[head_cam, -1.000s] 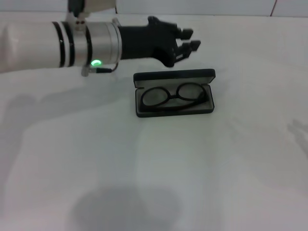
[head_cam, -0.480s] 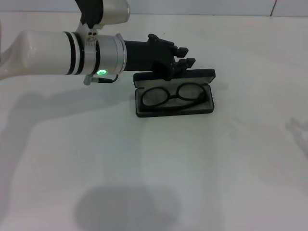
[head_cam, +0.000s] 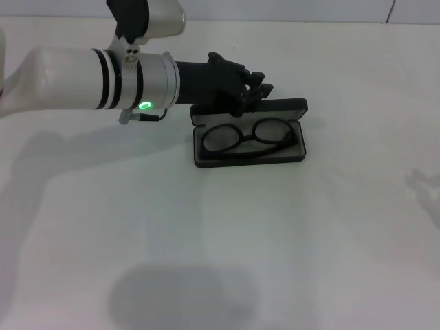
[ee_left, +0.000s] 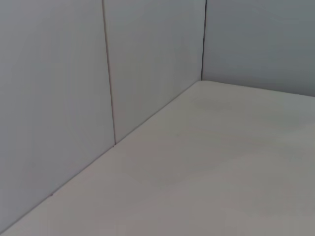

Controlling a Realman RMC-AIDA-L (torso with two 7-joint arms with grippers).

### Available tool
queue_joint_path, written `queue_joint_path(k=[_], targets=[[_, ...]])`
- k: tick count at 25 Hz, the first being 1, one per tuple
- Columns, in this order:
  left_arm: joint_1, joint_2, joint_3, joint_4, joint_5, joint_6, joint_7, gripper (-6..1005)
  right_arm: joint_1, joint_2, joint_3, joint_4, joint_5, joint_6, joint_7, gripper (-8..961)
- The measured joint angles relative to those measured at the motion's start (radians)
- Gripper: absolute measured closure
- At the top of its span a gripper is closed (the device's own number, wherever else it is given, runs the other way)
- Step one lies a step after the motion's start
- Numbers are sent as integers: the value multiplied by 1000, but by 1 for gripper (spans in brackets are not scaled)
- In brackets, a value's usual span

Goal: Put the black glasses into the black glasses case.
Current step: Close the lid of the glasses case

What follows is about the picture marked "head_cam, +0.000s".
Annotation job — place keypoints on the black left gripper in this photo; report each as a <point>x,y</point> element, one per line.
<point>209,84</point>

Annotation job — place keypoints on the black glasses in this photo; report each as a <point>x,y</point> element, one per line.
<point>240,137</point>

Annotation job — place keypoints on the black glasses case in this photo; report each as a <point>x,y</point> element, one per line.
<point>213,118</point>

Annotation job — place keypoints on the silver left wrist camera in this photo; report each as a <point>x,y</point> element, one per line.
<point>151,17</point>

